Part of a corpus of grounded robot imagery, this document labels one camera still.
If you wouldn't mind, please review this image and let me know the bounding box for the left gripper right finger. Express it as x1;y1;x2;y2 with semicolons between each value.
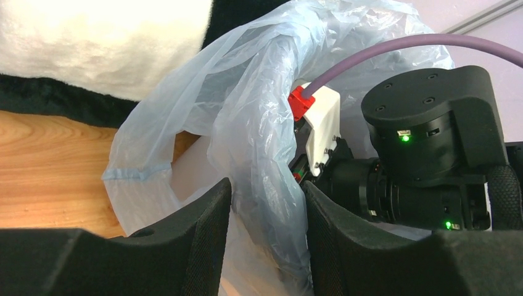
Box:
303;182;522;295

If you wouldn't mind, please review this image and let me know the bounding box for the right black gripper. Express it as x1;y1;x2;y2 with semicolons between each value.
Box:
289;128;354;194

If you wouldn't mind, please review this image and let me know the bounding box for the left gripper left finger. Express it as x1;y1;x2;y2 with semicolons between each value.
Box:
1;178;231;295

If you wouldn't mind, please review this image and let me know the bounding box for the translucent blue plastic trash bag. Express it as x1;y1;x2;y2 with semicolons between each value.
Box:
102;1;431;295

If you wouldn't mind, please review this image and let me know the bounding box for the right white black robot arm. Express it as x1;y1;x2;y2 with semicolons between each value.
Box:
289;65;522;231

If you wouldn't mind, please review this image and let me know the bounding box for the black white checkered pillow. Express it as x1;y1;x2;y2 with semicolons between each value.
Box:
1;1;281;128

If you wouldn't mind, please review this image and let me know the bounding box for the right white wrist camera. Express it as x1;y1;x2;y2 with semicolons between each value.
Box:
288;80;340;177

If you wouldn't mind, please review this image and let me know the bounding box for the right aluminium frame post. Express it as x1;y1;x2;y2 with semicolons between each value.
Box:
442;0;522;35

